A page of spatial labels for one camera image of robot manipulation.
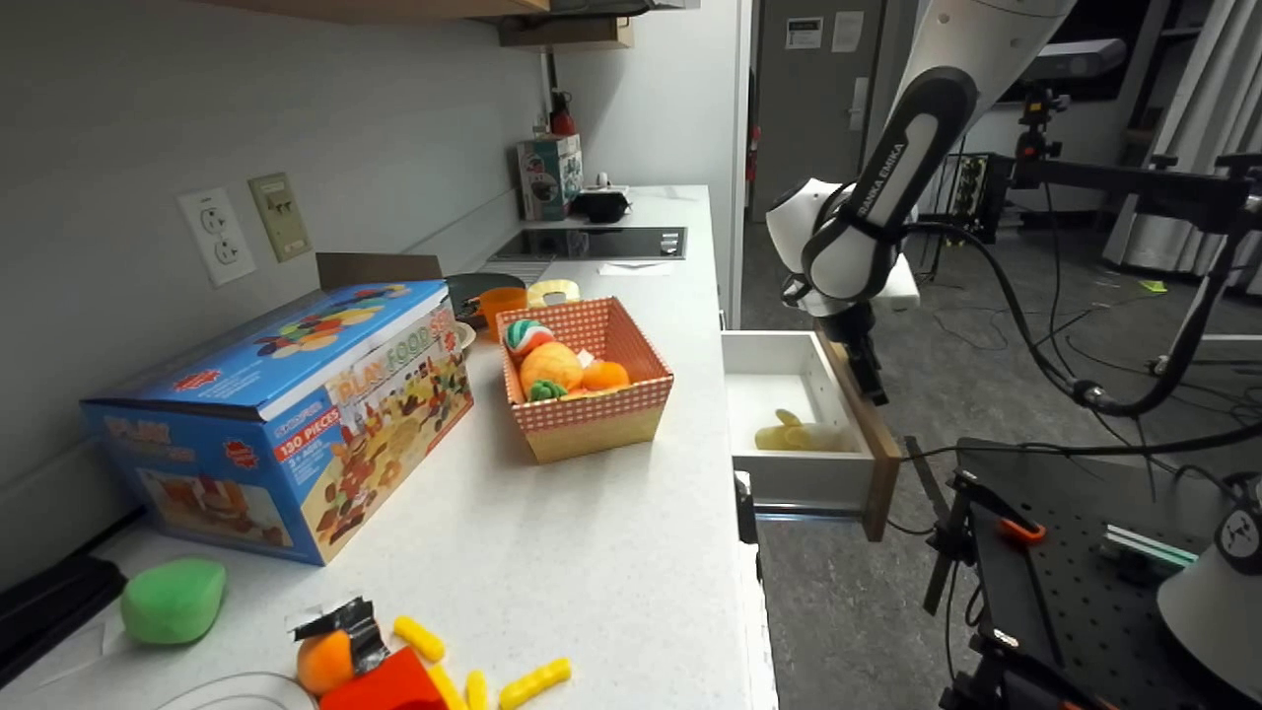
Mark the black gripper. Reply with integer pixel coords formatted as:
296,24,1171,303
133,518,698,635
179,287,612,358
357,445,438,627
824,297,894,409

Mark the yellow banana plushy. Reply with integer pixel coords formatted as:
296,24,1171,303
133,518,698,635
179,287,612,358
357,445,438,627
749,408,861,459

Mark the white drawer with wooden front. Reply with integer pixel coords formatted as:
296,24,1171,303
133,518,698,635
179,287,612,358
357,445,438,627
718,326,910,545

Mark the black dishwasher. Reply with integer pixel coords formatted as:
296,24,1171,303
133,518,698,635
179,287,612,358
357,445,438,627
731,464,769,549

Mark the black tripod rack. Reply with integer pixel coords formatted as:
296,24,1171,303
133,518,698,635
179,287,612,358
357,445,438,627
960,91,1045,257

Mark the small orange plush fruit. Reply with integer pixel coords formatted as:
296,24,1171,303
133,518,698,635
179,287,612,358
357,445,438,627
578,358,636,397

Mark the gray door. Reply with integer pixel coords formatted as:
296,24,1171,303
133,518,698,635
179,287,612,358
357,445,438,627
749,0,916,226

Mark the red patterned cardboard basket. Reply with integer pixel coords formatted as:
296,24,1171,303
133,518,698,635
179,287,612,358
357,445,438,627
495,292,677,468

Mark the black perforated robot cart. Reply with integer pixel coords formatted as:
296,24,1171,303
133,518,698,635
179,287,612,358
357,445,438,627
942,439,1262,710

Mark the black induction cooktop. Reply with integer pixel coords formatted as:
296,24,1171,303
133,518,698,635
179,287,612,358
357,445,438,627
488,223,689,266

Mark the large orange plush fruit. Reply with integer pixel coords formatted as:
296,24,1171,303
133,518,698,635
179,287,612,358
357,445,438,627
520,338,591,397

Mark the light teal pen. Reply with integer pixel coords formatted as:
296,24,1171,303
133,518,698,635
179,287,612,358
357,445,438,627
1101,521,1203,572

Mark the black pot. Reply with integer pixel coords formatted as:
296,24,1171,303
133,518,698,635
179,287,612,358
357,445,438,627
564,180,636,226

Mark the white paper sign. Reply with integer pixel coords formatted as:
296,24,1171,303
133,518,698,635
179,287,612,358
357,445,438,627
827,8,873,61
782,13,827,61

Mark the white stand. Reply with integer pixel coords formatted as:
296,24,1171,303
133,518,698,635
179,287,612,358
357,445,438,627
1155,223,1262,376

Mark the gray countertop appliance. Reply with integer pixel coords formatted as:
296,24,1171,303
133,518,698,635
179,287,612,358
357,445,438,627
507,134,591,226

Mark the red bottle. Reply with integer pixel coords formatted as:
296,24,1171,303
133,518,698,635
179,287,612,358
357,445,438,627
543,91,584,141

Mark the gray round device with dial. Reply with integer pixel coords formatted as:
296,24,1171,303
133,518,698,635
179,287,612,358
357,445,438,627
1155,468,1262,706

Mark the red toy fries box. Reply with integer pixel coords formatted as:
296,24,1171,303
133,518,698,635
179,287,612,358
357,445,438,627
315,642,456,710

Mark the black metal clip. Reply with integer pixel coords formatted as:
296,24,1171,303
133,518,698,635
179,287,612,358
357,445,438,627
289,592,394,675

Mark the wooden upper cabinet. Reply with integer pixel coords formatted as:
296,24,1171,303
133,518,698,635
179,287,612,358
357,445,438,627
214,0,640,52

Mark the blue toy food box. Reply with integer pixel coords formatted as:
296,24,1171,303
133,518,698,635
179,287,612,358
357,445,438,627
77,275,482,568

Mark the orange toy ball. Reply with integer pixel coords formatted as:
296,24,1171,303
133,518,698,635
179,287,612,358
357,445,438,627
296,627,357,697

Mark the white plate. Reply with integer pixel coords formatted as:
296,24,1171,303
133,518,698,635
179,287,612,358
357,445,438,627
155,666,321,710

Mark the green plush pad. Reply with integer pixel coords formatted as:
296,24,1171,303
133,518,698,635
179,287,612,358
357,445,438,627
117,558,234,652

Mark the black flat object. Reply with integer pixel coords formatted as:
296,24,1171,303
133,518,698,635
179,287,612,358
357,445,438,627
0,549,130,689

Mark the black clamp orange handle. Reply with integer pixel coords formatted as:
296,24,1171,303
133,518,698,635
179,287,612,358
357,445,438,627
903,439,1058,625

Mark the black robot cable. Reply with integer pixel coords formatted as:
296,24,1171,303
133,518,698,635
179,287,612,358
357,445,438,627
910,213,1262,464

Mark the beige light switch plate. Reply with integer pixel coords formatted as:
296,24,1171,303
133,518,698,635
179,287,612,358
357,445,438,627
246,171,315,266

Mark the white wall outlet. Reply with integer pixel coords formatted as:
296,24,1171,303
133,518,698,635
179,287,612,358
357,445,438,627
179,184,261,287

